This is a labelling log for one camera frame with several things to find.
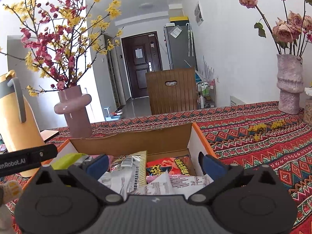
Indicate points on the green snack bar packet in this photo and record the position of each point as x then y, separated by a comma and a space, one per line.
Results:
67, 160

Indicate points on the white cracker snack packet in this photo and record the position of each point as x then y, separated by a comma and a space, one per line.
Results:
188, 185

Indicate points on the patterned red tablecloth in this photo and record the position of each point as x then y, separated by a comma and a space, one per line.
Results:
249, 135

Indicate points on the red orange cardboard box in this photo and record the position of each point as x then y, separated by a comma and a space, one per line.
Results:
172, 141

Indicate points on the fallen yellow petals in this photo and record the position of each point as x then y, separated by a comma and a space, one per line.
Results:
261, 128

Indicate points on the brown wooden chair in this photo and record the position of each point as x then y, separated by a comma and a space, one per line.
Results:
172, 90

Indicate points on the yellow thermos jug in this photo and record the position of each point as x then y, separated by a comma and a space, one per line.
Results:
19, 129

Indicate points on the textured lilac vase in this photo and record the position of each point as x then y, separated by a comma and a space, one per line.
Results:
290, 82

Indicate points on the wire storage rack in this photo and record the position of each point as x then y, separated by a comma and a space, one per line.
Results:
206, 94

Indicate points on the yellow box atop fridge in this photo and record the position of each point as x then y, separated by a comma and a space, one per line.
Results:
179, 19

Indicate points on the red black noodle packet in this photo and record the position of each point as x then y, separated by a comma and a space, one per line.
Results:
173, 165

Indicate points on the silver biscuit snack packet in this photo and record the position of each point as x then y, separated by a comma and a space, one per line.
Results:
117, 181

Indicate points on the pink yellow blossom branches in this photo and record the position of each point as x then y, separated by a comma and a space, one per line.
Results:
59, 36

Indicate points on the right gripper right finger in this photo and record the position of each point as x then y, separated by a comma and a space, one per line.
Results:
224, 178

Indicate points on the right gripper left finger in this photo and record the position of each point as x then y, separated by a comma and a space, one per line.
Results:
86, 176

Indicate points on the dark brown entry door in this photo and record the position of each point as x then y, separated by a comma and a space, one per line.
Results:
142, 55

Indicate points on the clear cereal container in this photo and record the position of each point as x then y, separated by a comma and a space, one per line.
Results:
308, 107

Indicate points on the pink glass vase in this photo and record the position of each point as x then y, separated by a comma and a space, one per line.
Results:
73, 106

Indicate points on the grey refrigerator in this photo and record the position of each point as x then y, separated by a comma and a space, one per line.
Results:
180, 47

